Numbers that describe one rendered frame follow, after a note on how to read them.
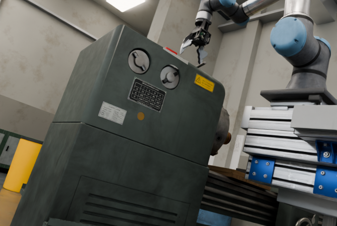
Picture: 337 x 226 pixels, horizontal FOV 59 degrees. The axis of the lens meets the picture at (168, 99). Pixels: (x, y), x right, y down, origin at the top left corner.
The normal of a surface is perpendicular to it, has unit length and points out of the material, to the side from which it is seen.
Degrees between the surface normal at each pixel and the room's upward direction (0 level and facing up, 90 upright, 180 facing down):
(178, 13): 90
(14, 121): 90
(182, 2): 90
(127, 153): 90
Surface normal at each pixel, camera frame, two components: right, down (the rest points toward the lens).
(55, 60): 0.65, -0.01
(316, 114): -0.71, -0.37
